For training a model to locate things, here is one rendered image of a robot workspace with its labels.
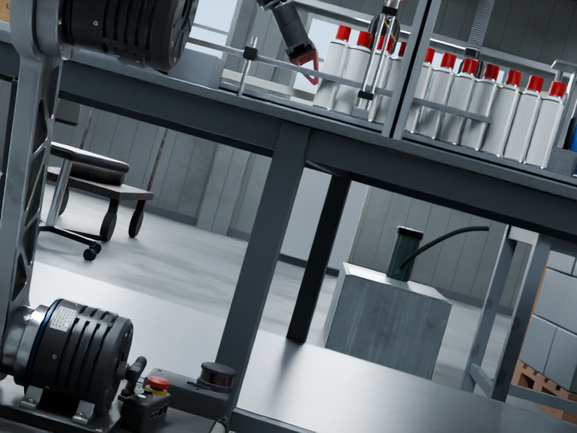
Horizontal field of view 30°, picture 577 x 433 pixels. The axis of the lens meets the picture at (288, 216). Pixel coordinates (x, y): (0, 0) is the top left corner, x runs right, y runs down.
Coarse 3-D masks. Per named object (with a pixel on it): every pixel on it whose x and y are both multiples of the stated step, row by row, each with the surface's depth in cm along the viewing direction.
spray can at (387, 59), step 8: (392, 40) 254; (376, 48) 255; (376, 56) 253; (384, 56) 252; (376, 64) 252; (384, 64) 253; (384, 72) 253; (368, 80) 253; (384, 80) 254; (376, 96) 253; (376, 104) 254; (376, 112) 254; (368, 120) 253
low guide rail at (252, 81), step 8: (224, 72) 264; (232, 72) 263; (248, 80) 263; (256, 80) 262; (264, 80) 262; (264, 88) 263; (272, 88) 262; (280, 88) 262; (288, 88) 261; (296, 88) 261; (296, 96) 261; (304, 96) 261; (312, 96) 261; (440, 128) 256
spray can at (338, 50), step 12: (336, 36) 255; (348, 36) 255; (336, 48) 254; (348, 48) 255; (336, 60) 254; (324, 72) 255; (336, 72) 254; (324, 84) 254; (336, 84) 255; (324, 96) 254; (336, 96) 256; (324, 108) 254
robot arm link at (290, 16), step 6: (276, 6) 257; (282, 6) 256; (288, 6) 256; (294, 6) 257; (276, 12) 256; (282, 12) 256; (288, 12) 256; (294, 12) 256; (276, 18) 257; (282, 18) 256; (288, 18) 256; (294, 18) 256; (300, 18) 258; (282, 24) 256
